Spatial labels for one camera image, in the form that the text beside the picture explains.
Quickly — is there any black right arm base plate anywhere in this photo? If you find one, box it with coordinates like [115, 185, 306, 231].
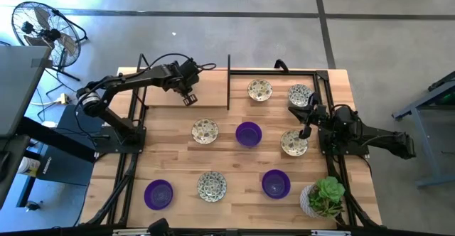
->
[318, 127, 370, 157]

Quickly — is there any purple plastic bowl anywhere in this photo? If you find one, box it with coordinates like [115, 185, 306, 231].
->
[261, 168, 291, 200]
[235, 121, 263, 149]
[143, 178, 175, 211]

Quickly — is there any blue-grey metal table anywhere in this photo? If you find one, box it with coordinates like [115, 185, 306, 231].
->
[392, 70, 455, 189]

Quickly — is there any grey desk top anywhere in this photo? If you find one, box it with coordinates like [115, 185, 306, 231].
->
[0, 45, 52, 138]

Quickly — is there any black vertical post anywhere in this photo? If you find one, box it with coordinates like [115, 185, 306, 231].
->
[226, 53, 232, 111]

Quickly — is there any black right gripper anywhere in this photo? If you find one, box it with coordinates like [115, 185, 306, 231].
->
[288, 92, 330, 140]

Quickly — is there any black desk frame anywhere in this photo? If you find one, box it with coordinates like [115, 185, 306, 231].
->
[0, 117, 97, 208]

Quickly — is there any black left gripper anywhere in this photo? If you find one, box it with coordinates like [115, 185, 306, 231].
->
[165, 58, 200, 107]

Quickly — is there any black desk caster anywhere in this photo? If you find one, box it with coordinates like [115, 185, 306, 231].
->
[25, 200, 44, 213]

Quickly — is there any teal floral-pattern bowl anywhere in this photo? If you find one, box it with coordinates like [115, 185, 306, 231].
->
[196, 171, 228, 203]
[287, 83, 314, 107]

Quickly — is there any green succulent in white pot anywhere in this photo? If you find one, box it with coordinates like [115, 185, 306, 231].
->
[299, 176, 346, 220]

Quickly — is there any silver metal bracket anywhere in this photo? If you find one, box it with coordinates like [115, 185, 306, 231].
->
[311, 230, 352, 236]
[112, 228, 149, 236]

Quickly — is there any black computer case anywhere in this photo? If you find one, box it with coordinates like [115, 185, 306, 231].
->
[35, 104, 105, 187]

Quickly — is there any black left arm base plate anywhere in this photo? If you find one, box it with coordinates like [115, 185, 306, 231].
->
[95, 125, 147, 155]

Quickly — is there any black floor fan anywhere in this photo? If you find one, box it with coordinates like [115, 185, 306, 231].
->
[11, 1, 89, 82]

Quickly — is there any yellow pear-pattern bowl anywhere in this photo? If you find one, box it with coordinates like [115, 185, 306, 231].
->
[280, 129, 309, 158]
[191, 118, 220, 145]
[247, 78, 274, 102]

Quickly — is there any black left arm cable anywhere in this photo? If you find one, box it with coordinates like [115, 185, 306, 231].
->
[140, 53, 218, 74]

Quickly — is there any black clamp handle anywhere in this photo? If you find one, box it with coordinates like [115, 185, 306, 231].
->
[273, 58, 291, 73]

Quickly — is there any white container with yellow label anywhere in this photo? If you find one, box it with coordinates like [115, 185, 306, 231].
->
[16, 156, 41, 177]

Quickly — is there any black aluminium table frame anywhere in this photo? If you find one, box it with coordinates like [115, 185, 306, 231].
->
[80, 53, 383, 230]

